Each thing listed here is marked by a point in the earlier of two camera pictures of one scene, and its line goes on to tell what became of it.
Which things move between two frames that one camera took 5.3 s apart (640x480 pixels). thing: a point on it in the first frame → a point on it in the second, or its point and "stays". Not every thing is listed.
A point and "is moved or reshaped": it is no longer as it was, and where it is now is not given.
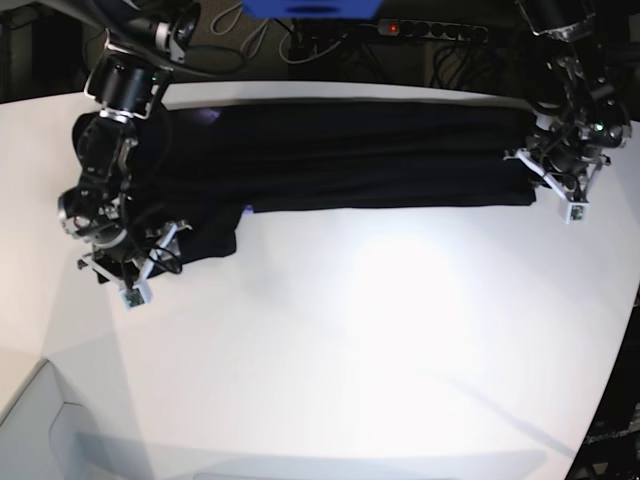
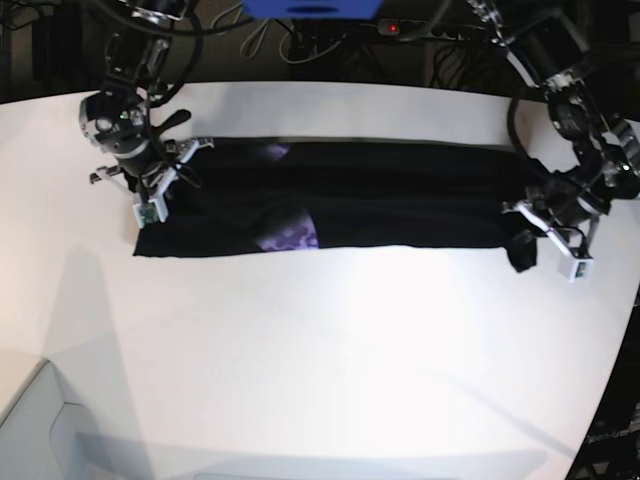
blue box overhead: [313, 9] stays
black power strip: [433, 29] stays
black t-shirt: [197, 172] is moved or reshaped
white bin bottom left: [42, 437] stays
